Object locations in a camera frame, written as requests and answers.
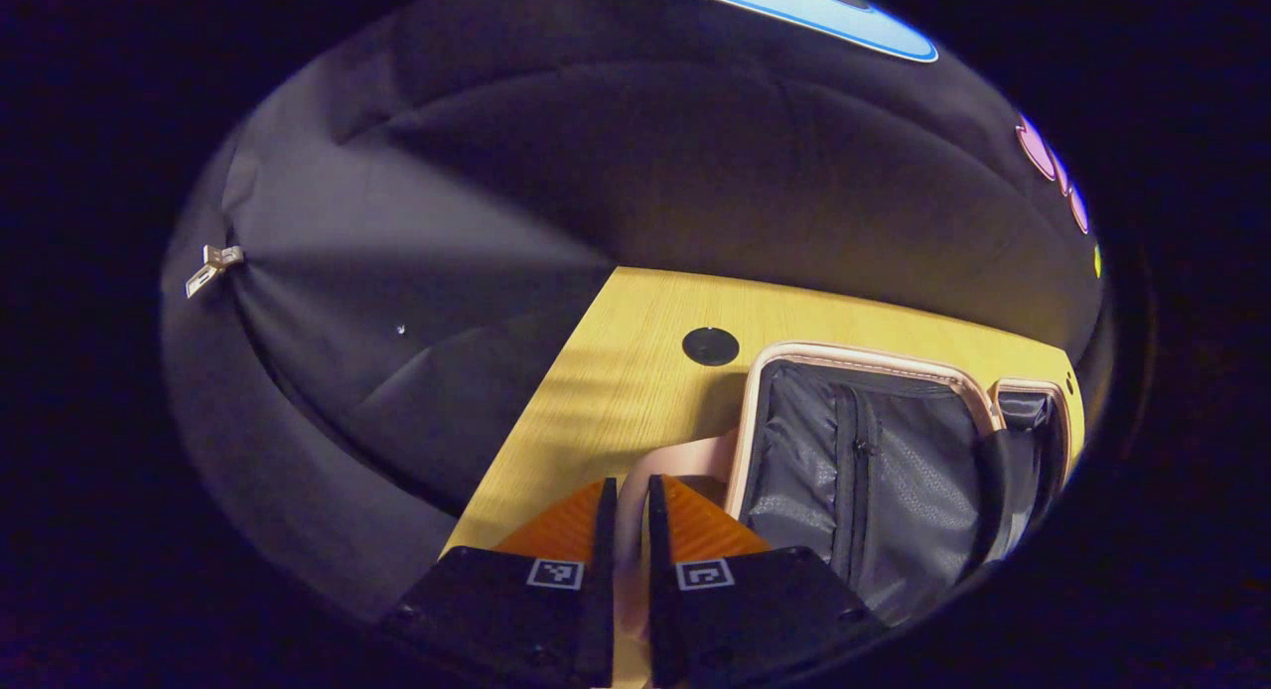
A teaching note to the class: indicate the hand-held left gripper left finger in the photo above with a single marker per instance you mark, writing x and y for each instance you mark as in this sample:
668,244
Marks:
602,580

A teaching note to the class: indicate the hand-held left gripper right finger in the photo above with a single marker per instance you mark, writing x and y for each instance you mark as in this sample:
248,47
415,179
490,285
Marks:
659,580

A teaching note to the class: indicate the black backdrop cloth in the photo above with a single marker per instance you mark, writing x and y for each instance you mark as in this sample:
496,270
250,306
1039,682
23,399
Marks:
496,173

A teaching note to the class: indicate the white cloth clip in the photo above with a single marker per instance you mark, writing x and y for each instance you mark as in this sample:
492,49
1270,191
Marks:
211,270

